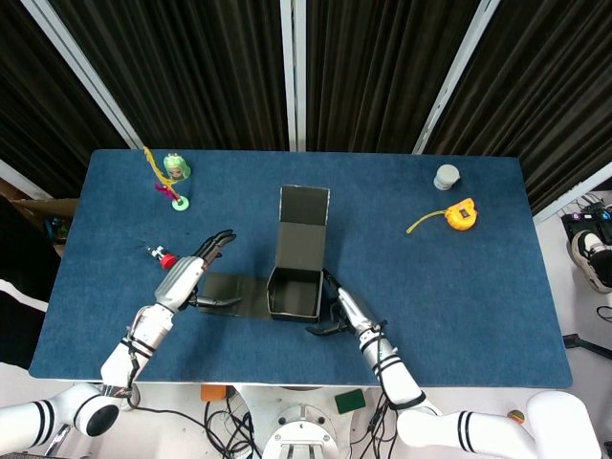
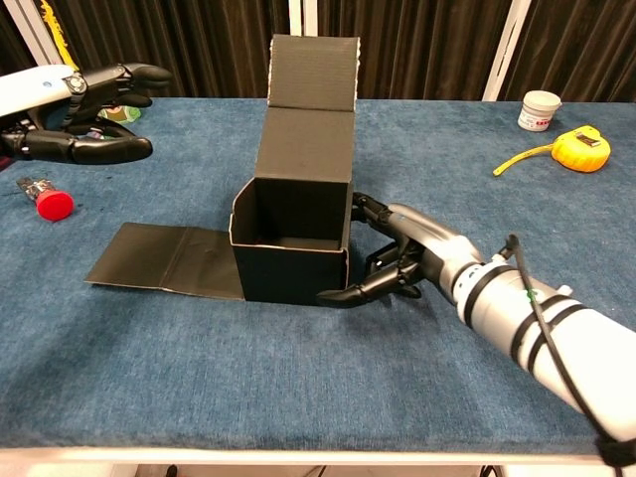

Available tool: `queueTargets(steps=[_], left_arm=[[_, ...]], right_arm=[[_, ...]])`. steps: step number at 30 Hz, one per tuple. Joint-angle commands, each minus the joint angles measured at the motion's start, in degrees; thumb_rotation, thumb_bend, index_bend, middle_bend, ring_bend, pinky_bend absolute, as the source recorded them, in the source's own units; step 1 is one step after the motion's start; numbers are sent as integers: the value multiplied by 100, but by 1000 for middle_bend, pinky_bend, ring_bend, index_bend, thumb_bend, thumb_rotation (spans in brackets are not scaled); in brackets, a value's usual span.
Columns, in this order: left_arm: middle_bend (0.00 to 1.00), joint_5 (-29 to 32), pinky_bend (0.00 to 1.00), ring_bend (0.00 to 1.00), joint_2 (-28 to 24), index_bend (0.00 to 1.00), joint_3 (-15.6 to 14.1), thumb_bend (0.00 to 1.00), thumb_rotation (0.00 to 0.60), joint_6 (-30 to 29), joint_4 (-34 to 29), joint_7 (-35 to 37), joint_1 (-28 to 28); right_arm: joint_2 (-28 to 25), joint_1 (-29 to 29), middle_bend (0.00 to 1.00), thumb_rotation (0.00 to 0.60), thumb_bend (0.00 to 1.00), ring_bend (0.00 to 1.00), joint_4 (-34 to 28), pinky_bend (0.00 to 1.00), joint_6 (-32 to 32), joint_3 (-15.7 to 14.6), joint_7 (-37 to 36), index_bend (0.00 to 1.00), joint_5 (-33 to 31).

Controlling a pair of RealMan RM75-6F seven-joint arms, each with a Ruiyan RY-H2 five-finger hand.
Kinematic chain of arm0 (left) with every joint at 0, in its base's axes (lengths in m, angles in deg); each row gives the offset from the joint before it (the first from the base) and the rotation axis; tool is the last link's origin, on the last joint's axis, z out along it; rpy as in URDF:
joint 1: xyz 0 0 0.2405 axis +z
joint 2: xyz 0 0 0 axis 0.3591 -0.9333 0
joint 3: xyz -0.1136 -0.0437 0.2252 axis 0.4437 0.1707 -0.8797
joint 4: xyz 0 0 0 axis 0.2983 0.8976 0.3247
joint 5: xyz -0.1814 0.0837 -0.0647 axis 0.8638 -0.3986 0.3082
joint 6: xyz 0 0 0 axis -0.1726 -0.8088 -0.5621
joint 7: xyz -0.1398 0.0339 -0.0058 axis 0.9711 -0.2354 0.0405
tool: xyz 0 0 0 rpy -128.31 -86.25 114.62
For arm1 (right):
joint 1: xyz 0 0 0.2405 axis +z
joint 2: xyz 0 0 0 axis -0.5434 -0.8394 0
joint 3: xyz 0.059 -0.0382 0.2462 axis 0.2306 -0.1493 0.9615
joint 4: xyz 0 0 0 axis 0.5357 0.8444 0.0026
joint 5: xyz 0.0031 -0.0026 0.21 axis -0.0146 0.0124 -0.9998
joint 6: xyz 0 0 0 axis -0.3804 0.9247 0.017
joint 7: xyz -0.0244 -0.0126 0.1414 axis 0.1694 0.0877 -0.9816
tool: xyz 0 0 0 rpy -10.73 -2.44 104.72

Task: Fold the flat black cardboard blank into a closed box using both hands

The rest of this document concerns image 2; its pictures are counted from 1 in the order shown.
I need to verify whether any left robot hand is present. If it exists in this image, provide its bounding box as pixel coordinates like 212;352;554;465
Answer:
0;62;174;167

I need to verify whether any white plastic jar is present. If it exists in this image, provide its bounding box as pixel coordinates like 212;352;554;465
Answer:
516;89;562;133

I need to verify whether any black paper box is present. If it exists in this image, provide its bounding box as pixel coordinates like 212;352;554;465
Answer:
83;34;362;307

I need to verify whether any blue table mat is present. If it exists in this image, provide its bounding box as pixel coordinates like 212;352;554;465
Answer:
0;95;636;456

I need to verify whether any green-haired doll head toy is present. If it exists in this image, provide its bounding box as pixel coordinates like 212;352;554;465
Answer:
96;98;143;124

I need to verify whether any yellow tape measure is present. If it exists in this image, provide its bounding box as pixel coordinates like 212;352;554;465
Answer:
492;124;611;178

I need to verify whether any white metal frame post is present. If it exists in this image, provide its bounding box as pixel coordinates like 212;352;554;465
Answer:
482;0;533;103
286;0;319;39
4;0;66;69

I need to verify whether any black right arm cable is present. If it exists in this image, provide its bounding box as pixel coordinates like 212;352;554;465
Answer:
496;233;636;477

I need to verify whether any red push button switch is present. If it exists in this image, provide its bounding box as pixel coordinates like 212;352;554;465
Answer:
16;176;76;223

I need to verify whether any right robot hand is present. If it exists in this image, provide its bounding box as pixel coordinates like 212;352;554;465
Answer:
316;191;486;309

